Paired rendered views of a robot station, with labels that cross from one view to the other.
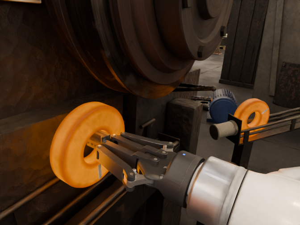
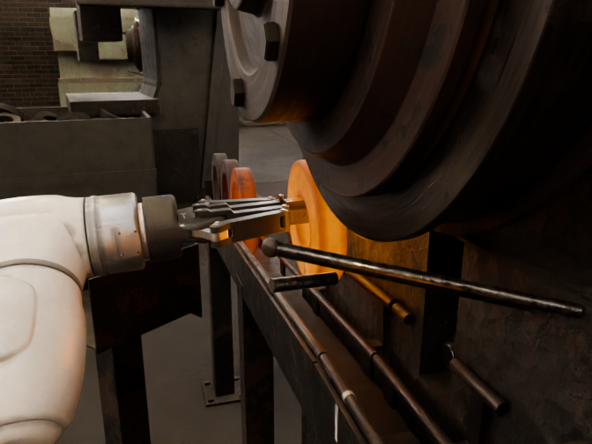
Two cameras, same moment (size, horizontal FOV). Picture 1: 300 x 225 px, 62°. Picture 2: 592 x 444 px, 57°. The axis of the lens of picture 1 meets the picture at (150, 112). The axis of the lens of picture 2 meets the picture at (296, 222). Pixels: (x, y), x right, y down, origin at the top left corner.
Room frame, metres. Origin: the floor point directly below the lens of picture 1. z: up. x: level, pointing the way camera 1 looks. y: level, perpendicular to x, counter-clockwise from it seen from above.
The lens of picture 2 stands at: (0.84, -0.39, 1.02)
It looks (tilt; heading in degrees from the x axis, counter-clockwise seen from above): 17 degrees down; 133
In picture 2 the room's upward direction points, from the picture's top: straight up
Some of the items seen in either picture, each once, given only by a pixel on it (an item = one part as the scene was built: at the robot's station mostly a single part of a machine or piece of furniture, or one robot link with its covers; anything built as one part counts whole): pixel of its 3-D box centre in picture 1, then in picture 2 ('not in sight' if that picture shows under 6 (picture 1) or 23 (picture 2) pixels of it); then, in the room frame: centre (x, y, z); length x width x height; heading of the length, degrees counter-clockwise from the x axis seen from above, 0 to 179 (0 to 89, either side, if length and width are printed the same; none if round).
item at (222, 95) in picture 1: (221, 105); not in sight; (2.71, -0.82, 0.17); 0.57 x 0.31 x 0.34; 169
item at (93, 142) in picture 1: (94, 146); not in sight; (0.37, 0.09, 0.84); 0.05 x 0.03 x 0.01; 59
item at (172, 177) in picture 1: (168, 170); (184, 225); (0.32, -0.03, 0.83); 0.09 x 0.08 x 0.07; 59
